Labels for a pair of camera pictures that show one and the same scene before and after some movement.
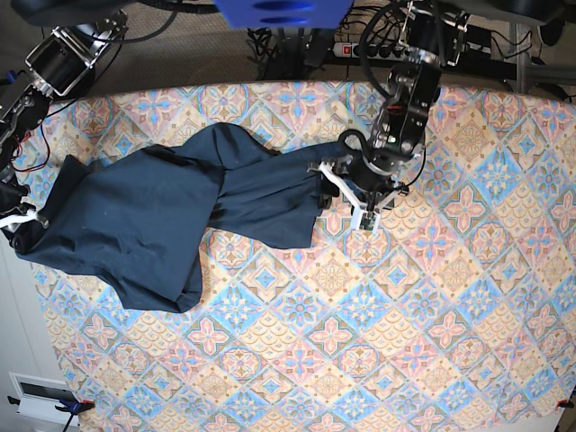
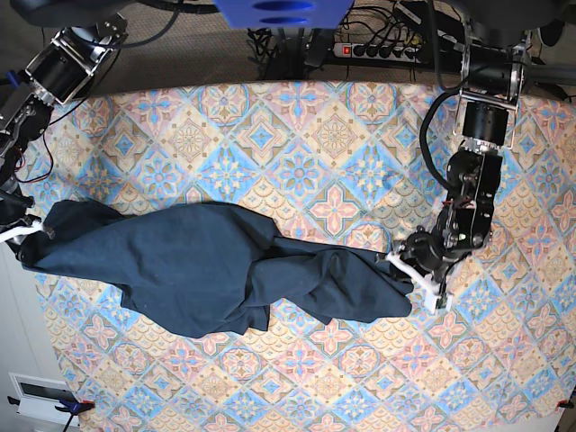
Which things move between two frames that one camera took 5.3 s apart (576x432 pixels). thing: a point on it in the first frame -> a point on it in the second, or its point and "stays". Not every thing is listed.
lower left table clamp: (69, 406) stays
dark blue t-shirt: (136, 220) -> (194, 268)
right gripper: (376, 181) -> (427, 250)
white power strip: (379, 51) stays
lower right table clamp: (565, 404) stays
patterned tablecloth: (455, 313) stays
